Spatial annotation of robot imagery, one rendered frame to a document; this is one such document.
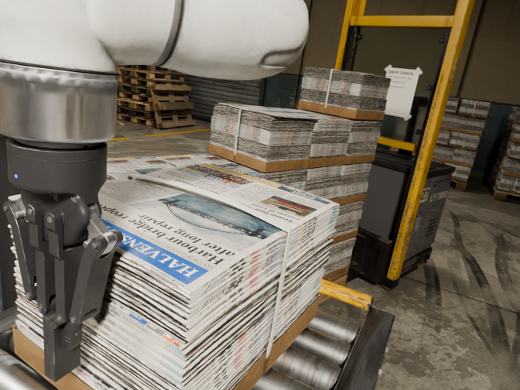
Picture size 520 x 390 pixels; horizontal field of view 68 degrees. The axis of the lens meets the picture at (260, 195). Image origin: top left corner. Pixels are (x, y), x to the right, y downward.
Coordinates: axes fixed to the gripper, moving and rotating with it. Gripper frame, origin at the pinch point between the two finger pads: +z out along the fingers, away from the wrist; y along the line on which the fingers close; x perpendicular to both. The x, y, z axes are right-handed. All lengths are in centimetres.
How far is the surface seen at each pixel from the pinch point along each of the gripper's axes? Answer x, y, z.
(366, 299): -49, -22, 11
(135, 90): -552, 518, 29
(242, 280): -10.9, -13.5, -7.1
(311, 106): -183, 41, -16
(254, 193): -30.9, -4.1, -9.9
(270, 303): -19.9, -13.6, 0.4
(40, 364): -4.1, 9.7, 10.7
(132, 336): -3.6, -5.6, -1.0
